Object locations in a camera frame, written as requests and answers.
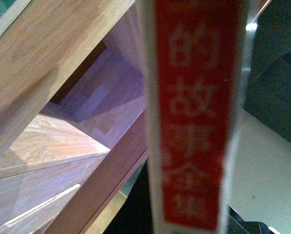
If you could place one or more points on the red and white book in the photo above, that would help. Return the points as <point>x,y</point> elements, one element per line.
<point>192,56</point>

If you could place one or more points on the light wooden bookshelf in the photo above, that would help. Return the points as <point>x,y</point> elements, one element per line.
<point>71,113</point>

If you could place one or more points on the black object at bottom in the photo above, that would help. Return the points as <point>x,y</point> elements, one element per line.
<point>237,225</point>

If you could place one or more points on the dark grey sofa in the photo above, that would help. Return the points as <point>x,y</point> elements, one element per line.
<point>269,86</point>

